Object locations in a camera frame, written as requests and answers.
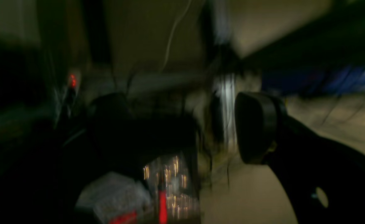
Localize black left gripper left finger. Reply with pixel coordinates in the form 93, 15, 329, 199
61, 93, 154, 187

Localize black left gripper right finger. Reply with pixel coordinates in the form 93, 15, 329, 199
234, 92, 365, 224

